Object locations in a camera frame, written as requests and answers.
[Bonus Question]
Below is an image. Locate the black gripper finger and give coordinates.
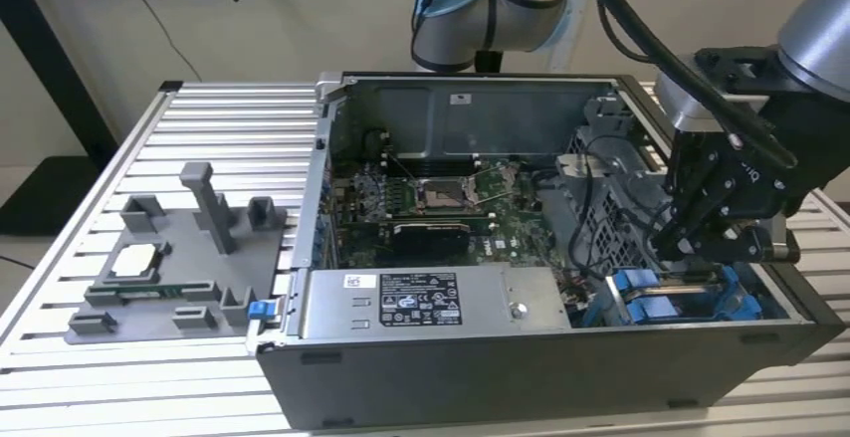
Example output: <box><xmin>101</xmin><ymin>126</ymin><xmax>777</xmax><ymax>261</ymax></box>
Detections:
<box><xmin>703</xmin><ymin>217</ymin><xmax>802</xmax><ymax>264</ymax></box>
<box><xmin>650</xmin><ymin>147</ymin><xmax>737</xmax><ymax>262</ymax></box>

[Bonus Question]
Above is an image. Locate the hard disk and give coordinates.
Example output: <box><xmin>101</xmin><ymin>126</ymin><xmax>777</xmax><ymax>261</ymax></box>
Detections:
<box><xmin>607</xmin><ymin>265</ymin><xmax>762</xmax><ymax>323</ymax></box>

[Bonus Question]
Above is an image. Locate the grey metal disk bay cage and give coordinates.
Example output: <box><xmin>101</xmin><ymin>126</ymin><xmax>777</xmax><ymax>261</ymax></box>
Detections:
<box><xmin>555</xmin><ymin>97</ymin><xmax>674</xmax><ymax>270</ymax></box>

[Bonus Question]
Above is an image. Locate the green PC motherboard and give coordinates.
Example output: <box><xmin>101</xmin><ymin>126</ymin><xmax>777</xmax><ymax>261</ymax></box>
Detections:
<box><xmin>328</xmin><ymin>155</ymin><xmax>579</xmax><ymax>279</ymax></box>

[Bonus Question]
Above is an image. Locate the CPU socket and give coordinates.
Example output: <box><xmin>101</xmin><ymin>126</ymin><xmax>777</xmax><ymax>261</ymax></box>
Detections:
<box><xmin>411</xmin><ymin>175</ymin><xmax>483</xmax><ymax>210</ymax></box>

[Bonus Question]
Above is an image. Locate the black graphics card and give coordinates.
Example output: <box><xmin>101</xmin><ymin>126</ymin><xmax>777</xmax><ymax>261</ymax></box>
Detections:
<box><xmin>388</xmin><ymin>221</ymin><xmax>474</xmax><ymax>260</ymax></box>

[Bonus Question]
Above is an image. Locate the open black PC case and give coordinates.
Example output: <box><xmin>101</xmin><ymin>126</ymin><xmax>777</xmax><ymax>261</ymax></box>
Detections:
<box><xmin>248</xmin><ymin>71</ymin><xmax>850</xmax><ymax>416</ymax></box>

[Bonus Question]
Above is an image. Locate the silver power supply unit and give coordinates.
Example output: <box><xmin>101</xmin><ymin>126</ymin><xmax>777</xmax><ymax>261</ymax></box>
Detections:
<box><xmin>296</xmin><ymin>266</ymin><xmax>574</xmax><ymax>334</ymax></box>

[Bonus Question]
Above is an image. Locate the grey parts rack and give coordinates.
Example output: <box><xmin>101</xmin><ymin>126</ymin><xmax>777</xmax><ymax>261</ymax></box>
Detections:
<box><xmin>63</xmin><ymin>160</ymin><xmax>291</xmax><ymax>346</ymax></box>

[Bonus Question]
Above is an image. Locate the blue case latch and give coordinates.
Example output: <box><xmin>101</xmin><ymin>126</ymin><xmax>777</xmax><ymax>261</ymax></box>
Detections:
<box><xmin>243</xmin><ymin>299</ymin><xmax>282</xmax><ymax>323</ymax></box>

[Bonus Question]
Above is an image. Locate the green RAM stick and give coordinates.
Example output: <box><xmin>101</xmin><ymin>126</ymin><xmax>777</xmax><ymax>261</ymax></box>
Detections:
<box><xmin>89</xmin><ymin>282</ymin><xmax>215</xmax><ymax>305</ymax></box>

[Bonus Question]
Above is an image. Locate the silver CPU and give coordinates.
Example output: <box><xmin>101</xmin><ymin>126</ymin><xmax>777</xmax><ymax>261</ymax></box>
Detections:
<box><xmin>111</xmin><ymin>245</ymin><xmax>162</xmax><ymax>273</ymax></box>

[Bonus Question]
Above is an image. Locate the black box on floor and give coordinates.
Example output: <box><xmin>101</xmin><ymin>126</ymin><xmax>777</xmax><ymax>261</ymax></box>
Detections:
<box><xmin>0</xmin><ymin>155</ymin><xmax>89</xmax><ymax>238</ymax></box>

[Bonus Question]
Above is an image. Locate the black slanted pole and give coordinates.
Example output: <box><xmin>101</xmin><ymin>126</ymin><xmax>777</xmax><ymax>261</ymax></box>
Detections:
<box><xmin>0</xmin><ymin>0</ymin><xmax>125</xmax><ymax>159</ymax></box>

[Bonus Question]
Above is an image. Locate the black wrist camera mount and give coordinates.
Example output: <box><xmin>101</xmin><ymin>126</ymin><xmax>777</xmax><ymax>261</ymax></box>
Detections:
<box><xmin>690</xmin><ymin>46</ymin><xmax>850</xmax><ymax>199</ymax></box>

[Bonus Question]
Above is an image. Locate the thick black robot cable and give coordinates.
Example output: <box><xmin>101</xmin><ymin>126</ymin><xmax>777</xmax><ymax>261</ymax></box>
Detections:
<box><xmin>575</xmin><ymin>0</ymin><xmax>799</xmax><ymax>169</ymax></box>

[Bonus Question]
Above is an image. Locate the thin black wall cable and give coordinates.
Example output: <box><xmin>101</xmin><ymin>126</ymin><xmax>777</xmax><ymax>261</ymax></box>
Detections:
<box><xmin>111</xmin><ymin>0</ymin><xmax>208</xmax><ymax>84</ymax></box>

